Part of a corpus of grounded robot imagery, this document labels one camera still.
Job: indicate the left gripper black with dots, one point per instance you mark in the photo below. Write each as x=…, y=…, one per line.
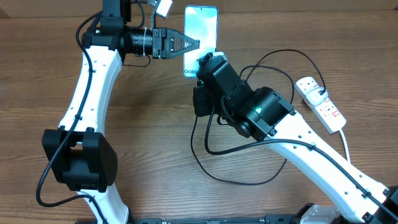
x=163, y=48

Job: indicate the Samsung Galaxy smartphone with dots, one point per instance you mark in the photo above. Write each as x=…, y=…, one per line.
x=200, y=23

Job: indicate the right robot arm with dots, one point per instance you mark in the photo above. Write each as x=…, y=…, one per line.
x=266, y=116

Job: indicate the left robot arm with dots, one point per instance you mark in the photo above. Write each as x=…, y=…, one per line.
x=79, y=155

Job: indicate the white charger plug adapter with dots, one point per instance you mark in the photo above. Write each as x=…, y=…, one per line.
x=315, y=97

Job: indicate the white power strip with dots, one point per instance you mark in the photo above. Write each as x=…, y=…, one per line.
x=329, y=115

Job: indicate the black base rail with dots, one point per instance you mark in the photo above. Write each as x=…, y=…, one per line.
x=268, y=219

